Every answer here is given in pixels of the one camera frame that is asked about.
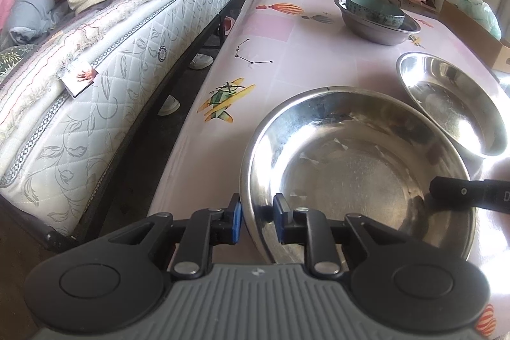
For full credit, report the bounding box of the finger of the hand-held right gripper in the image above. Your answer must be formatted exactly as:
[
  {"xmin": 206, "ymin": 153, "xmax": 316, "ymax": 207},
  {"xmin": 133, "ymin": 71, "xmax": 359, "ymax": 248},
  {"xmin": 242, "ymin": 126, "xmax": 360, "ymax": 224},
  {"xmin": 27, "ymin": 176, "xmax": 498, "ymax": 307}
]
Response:
[{"xmin": 429, "ymin": 177, "xmax": 485, "ymax": 211}]

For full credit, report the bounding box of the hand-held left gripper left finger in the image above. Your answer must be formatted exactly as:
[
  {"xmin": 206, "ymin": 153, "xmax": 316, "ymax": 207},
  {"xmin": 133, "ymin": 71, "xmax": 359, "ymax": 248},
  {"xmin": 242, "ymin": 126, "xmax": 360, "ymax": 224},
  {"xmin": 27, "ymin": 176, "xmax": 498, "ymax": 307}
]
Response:
[{"xmin": 107, "ymin": 192, "xmax": 244, "ymax": 281}]

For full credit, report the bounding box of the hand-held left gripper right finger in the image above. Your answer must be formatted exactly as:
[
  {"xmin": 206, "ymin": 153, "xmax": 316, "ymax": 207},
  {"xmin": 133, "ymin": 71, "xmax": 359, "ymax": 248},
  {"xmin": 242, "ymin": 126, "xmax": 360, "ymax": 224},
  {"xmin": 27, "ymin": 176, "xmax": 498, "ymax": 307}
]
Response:
[{"xmin": 273, "ymin": 193, "xmax": 403, "ymax": 279}]

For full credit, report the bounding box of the large stainless steel plate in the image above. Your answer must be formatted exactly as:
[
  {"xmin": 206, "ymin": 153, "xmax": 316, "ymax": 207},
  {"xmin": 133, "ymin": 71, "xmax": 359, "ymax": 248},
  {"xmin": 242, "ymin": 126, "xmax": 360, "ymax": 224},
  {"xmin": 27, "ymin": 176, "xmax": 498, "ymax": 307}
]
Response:
[
  {"xmin": 396, "ymin": 52, "xmax": 507, "ymax": 158},
  {"xmin": 239, "ymin": 86, "xmax": 477, "ymax": 265}
]

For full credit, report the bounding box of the teal patterned ceramic bowl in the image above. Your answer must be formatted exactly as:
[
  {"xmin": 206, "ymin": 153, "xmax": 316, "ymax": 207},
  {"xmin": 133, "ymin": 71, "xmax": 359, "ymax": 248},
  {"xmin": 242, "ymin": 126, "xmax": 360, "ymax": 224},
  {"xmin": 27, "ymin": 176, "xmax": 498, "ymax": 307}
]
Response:
[{"xmin": 345, "ymin": 0, "xmax": 406, "ymax": 28}]

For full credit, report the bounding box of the white shoe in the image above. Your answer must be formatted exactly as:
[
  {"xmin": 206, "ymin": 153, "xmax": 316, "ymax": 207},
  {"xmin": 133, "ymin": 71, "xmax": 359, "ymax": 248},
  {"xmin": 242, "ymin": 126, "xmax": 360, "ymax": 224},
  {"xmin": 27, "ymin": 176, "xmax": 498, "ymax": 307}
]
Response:
[
  {"xmin": 157, "ymin": 95, "xmax": 180, "ymax": 115},
  {"xmin": 189, "ymin": 53, "xmax": 215, "ymax": 70}
]

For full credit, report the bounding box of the brown cardboard box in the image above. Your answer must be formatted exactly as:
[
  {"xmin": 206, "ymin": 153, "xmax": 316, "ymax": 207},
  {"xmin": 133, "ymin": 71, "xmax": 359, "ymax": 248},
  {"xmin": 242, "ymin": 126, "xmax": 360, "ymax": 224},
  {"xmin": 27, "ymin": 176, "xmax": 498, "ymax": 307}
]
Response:
[{"xmin": 438, "ymin": 0, "xmax": 510, "ymax": 74}]

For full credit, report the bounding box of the white quilted mattress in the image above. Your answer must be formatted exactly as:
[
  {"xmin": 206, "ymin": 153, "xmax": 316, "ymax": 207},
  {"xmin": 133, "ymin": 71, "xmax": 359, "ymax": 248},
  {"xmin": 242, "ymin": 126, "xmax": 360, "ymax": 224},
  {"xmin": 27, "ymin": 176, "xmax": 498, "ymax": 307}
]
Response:
[{"xmin": 0, "ymin": 0, "xmax": 259, "ymax": 237}]

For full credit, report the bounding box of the teal plastic bag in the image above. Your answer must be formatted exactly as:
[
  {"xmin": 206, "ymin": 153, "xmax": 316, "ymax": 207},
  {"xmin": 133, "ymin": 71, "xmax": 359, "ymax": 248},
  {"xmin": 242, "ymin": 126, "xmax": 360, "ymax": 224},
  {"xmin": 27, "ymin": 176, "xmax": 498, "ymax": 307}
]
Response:
[{"xmin": 456, "ymin": 0, "xmax": 503, "ymax": 40}]

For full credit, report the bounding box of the mattress label tag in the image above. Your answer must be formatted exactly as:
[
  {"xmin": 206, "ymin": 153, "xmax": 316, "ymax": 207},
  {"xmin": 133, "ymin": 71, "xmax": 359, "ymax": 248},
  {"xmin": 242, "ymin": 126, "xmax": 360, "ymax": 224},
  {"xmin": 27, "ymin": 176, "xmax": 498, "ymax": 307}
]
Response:
[{"xmin": 62, "ymin": 60, "xmax": 99, "ymax": 98}]

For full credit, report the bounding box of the green leaf print cloth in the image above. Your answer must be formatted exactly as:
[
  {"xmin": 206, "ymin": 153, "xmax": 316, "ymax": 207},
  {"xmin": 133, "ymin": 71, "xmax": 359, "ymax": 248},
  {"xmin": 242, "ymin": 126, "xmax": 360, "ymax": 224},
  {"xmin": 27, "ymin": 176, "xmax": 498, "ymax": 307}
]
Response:
[{"xmin": 0, "ymin": 43, "xmax": 40, "ymax": 83}]

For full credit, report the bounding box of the grey blue floral quilt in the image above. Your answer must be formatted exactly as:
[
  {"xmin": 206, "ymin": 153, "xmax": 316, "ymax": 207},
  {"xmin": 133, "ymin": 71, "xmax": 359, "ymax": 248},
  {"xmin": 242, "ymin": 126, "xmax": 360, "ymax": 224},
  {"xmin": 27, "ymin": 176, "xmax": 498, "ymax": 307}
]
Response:
[{"xmin": 8, "ymin": 0, "xmax": 66, "ymax": 44}]

